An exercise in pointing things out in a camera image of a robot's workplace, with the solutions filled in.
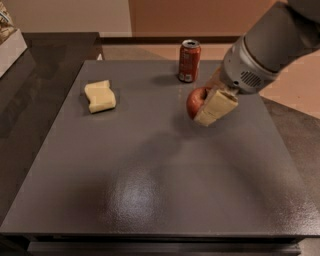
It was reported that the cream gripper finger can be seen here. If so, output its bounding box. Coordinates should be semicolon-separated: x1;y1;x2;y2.
205;67;223;89
194;89;238;126

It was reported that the red apple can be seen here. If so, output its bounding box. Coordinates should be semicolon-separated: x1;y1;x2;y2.
186;87;210;119

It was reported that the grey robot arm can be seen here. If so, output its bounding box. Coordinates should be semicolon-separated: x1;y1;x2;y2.
187;0;320;126

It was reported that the yellow sponge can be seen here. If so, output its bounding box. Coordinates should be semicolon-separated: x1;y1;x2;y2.
84;80;117;114

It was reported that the red soda can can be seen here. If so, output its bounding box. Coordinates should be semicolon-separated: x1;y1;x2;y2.
178;39;201;83

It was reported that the dark side counter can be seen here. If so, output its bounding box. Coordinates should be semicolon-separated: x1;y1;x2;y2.
0;32;101;223

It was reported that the white box at left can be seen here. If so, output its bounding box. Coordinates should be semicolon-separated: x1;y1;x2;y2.
0;29;27;78

